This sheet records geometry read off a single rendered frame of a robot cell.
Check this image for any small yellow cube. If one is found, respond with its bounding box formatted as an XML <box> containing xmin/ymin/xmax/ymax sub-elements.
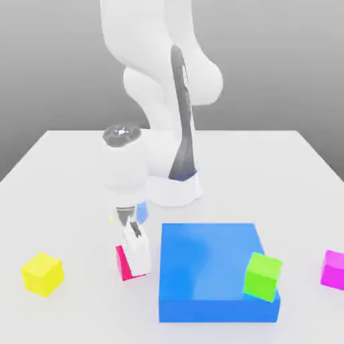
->
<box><xmin>21</xmin><ymin>252</ymin><xmax>65</xmax><ymax>298</ymax></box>

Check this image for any small red cube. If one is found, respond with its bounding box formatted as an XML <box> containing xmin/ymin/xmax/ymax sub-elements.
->
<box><xmin>115</xmin><ymin>245</ymin><xmax>147</xmax><ymax>282</ymax></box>

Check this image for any small green cube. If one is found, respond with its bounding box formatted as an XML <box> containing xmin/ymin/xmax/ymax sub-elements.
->
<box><xmin>242</xmin><ymin>251</ymin><xmax>284</xmax><ymax>304</ymax></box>

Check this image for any small magenta cube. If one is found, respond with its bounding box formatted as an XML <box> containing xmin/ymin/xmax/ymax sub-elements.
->
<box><xmin>320</xmin><ymin>249</ymin><xmax>344</xmax><ymax>291</ymax></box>

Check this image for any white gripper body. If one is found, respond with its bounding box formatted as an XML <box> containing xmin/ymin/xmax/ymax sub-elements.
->
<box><xmin>120</xmin><ymin>221</ymin><xmax>151</xmax><ymax>277</ymax></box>

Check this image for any large blue box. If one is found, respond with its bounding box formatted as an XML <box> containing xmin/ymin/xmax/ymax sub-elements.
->
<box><xmin>158</xmin><ymin>222</ymin><xmax>281</xmax><ymax>323</ymax></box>

